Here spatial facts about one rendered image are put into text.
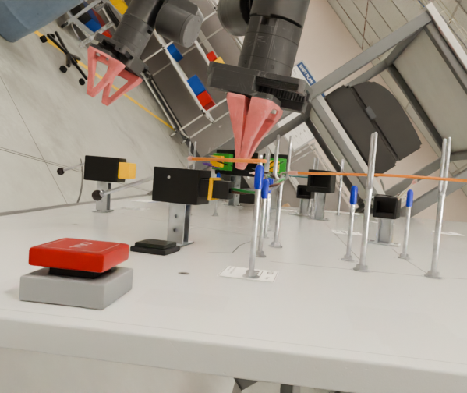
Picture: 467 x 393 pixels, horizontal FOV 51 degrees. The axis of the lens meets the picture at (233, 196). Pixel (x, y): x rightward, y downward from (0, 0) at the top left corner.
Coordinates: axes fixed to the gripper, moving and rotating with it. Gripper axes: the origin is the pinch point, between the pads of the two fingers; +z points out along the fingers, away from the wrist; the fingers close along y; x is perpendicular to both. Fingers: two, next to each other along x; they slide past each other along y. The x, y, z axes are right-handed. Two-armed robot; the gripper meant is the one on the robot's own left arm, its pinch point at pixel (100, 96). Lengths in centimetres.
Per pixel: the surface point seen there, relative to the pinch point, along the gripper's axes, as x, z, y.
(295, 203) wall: 42, -23, 725
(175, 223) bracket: -30.9, 9.9, -23.3
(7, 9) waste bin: 233, -32, 219
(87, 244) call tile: -34, 11, -47
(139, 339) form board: -41, 13, -52
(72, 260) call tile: -34, 12, -50
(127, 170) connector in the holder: -10.5, 9.2, 1.8
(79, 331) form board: -38, 14, -53
